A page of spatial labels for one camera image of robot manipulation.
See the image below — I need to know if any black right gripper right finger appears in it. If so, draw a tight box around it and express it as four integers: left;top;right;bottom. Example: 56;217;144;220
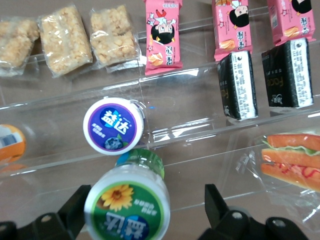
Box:
196;183;311;240

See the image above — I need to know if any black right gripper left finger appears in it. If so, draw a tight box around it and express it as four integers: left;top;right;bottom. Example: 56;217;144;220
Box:
0;184;92;240

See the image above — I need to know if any green gum bottle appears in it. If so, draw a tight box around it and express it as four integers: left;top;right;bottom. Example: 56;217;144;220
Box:
83;148;172;240

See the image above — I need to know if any orange gum bottle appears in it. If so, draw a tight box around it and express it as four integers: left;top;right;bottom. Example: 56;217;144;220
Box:
0;123;27;165

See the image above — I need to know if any blue gum bottle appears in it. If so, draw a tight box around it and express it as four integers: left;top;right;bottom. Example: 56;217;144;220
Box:
82;96;146;157

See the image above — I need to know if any wrapped triangle sandwich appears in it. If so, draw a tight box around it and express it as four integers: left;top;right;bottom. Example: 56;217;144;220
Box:
220;126;320;226

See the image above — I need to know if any clear acrylic step riser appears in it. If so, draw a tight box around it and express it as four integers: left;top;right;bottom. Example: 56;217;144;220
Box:
0;56;157;226
137;4;320;217

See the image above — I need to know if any black white small box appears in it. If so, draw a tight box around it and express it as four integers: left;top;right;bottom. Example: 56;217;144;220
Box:
216;49;260;122
260;37;315;109

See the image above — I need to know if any puffed rice snack pack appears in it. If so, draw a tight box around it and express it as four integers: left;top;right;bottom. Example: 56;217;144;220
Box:
36;3;94;79
89;4;141;74
0;15;41;78

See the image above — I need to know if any pink cartoon snack packet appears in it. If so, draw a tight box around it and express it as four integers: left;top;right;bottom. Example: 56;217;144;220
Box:
144;0;184;77
211;0;254;62
265;0;317;47

